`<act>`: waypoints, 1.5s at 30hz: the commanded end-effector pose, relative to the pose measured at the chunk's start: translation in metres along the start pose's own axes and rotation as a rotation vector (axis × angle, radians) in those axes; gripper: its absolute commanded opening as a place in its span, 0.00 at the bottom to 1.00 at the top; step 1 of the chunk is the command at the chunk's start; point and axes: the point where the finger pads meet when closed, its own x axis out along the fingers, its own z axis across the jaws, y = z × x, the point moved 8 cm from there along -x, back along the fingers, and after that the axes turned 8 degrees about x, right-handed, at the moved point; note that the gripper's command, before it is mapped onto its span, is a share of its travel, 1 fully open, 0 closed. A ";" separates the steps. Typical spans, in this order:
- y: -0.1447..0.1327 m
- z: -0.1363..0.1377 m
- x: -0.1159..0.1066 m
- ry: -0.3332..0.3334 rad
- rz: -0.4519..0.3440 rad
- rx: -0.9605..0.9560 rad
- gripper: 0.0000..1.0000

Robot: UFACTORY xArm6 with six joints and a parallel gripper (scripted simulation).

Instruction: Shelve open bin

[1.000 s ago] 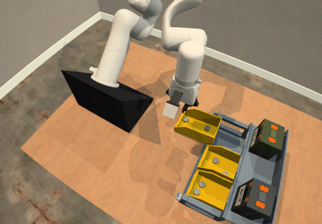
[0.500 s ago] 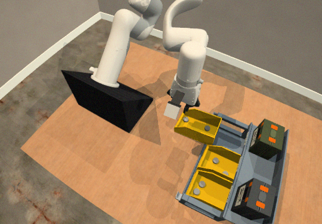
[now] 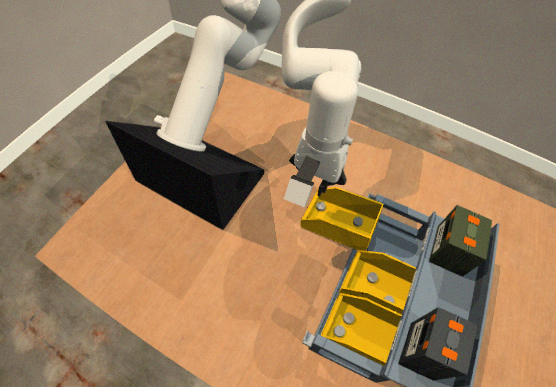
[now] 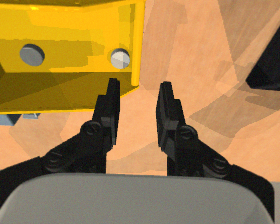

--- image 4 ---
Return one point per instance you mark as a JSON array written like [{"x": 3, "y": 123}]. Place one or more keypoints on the grey steel disc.
[
  {"x": 32, "y": 54},
  {"x": 120, "y": 58}
]

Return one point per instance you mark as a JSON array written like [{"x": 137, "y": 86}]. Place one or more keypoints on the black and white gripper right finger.
[{"x": 190, "y": 157}]

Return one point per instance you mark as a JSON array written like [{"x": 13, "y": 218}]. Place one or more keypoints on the grey shelf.
[{"x": 11, "y": 119}]

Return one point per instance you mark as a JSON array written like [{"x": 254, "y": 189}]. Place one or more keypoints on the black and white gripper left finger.
[{"x": 86, "y": 152}]

